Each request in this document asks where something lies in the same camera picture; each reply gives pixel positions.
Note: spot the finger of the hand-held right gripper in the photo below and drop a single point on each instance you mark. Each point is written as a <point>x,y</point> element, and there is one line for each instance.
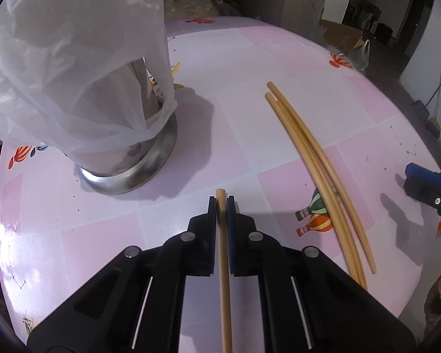
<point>430,195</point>
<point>422,171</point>

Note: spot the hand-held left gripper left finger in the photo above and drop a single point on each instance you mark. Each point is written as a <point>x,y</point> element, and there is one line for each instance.
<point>209,228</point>

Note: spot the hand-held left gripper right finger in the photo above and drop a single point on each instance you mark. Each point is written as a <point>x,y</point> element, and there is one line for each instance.
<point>232,235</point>

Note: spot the steel utensil holder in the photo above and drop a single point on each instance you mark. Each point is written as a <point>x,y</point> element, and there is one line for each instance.
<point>132,180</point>

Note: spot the white plastic bag liner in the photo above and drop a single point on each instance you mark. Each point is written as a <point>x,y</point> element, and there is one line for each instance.
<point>58,62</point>

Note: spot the blue broom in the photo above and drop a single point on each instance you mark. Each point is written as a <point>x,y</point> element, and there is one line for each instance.
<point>434,125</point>

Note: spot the translucent shopping bag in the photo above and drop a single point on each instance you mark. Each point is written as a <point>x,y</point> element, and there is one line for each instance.
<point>360,57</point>

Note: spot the cardboard box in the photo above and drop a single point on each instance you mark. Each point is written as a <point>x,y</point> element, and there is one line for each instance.
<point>341,33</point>

